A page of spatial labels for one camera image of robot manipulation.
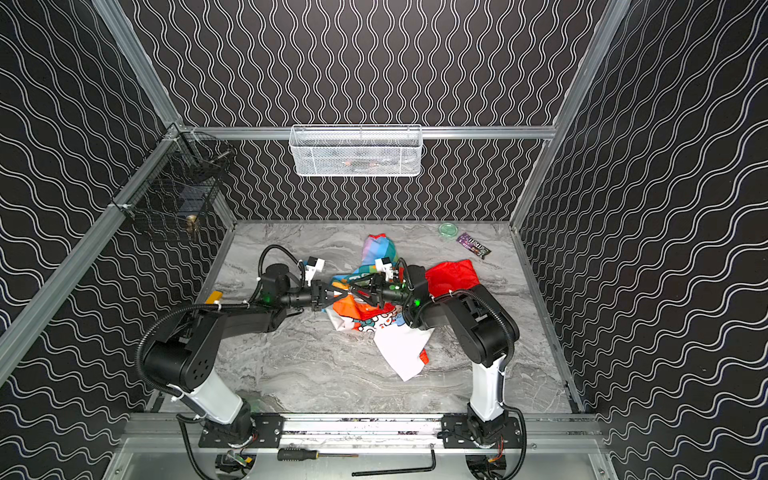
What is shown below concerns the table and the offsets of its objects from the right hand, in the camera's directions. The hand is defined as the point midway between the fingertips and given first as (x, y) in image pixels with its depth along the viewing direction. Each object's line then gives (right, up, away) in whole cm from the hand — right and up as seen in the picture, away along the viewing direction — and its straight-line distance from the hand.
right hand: (352, 289), depth 84 cm
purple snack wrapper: (+42, +14, +29) cm, 53 cm away
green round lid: (+34, +20, +33) cm, 51 cm away
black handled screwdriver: (-9, -37, -14) cm, 41 cm away
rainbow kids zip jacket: (+14, -17, +4) cm, 22 cm away
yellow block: (-48, -4, +16) cm, 51 cm away
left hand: (+1, -2, -3) cm, 4 cm away
